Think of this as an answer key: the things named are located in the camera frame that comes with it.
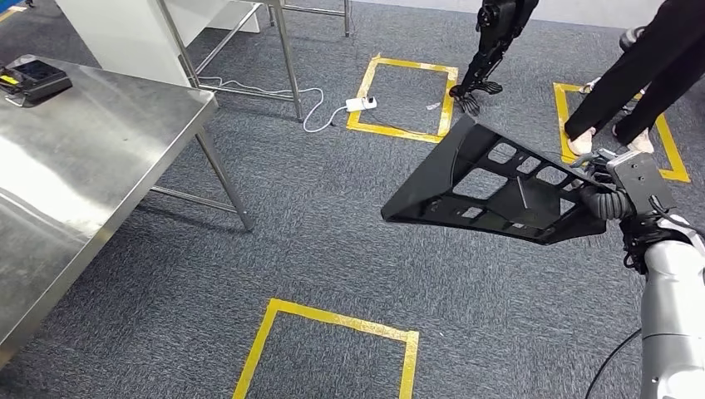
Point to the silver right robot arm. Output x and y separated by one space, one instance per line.
674 308

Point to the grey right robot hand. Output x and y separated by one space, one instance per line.
597 170

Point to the black plastic plate holder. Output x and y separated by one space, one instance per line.
429 193

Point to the black humanoid robot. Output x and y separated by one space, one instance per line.
495 44

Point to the person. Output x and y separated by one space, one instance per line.
650 66

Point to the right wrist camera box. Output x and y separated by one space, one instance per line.
641 182

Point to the white panel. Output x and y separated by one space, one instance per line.
126 33

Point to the steel frame table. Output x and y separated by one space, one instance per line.
288 66

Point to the white power strip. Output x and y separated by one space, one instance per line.
361 103

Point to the stainless steel workbench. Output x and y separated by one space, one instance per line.
82 165

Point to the yellow floor tape square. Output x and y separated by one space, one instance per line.
330 318
674 160
446 104

